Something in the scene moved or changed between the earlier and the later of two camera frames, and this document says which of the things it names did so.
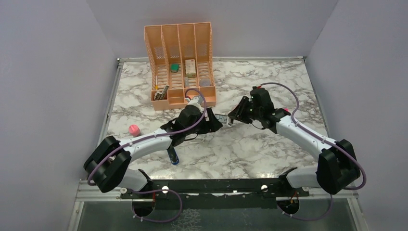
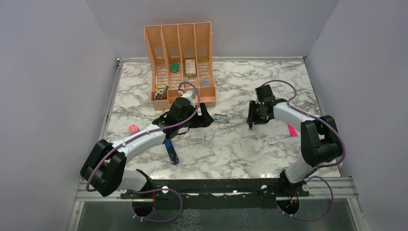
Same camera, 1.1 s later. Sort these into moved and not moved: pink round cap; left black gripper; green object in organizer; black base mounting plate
Moved: left black gripper
Not moved: pink round cap; green object in organizer; black base mounting plate
